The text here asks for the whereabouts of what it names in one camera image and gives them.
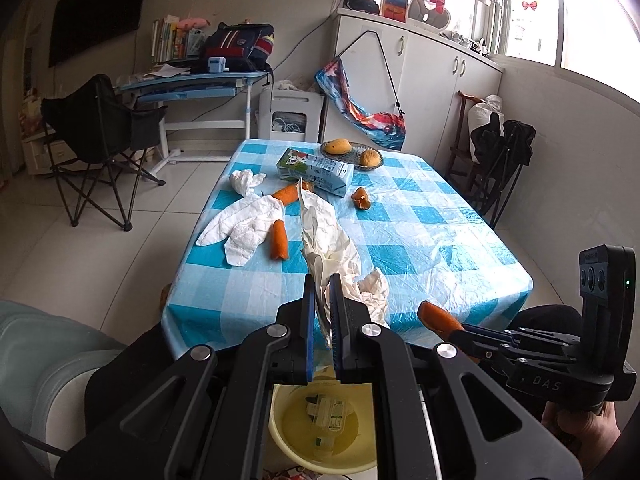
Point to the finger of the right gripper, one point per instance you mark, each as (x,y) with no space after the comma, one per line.
(480,343)

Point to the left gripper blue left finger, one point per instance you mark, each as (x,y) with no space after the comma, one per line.
(307,324)

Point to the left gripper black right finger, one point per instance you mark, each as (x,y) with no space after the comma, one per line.
(339,325)

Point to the white plastic bag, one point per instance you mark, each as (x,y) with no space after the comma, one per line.
(327,249)

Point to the white paper towel sheet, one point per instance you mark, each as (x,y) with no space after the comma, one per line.
(243,227)

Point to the small orange peel chunk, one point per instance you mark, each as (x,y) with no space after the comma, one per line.
(361,199)

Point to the long orange peel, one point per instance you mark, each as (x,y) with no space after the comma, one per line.
(287,195)

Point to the milk carton box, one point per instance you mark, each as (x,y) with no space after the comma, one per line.
(326,174)

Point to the small white tissue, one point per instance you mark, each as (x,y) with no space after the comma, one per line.
(245,182)

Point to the yellow plastic trash bin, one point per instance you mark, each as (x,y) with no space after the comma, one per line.
(325,425)

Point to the person's right hand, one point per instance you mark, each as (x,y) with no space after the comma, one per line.
(595,433)

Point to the glass fruit plate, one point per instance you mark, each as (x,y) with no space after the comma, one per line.
(353,156)

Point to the round brown bun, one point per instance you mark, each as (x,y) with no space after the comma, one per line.
(370,158)

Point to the yellow mango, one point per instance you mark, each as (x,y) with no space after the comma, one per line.
(337,147)

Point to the colourful hanging bag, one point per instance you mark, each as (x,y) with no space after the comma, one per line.
(387,129)

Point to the black clothes on chair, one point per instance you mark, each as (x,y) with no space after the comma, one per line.
(502,147)

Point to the person's black trouser leg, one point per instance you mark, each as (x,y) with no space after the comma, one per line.
(202,416)

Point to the white plastic stool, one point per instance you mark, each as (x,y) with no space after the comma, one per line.
(289,115)

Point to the white storage cabinet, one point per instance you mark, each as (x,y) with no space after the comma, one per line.
(388,61)

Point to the blue study desk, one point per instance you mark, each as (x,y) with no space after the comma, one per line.
(184,88)

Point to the dark striped backpack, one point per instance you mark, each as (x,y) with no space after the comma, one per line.
(245,47)

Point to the black folding camp chair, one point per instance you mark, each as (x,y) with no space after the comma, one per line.
(96,147)

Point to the row of books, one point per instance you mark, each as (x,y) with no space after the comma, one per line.
(177,40)

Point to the black wall television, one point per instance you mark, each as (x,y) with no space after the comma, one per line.
(79,25)

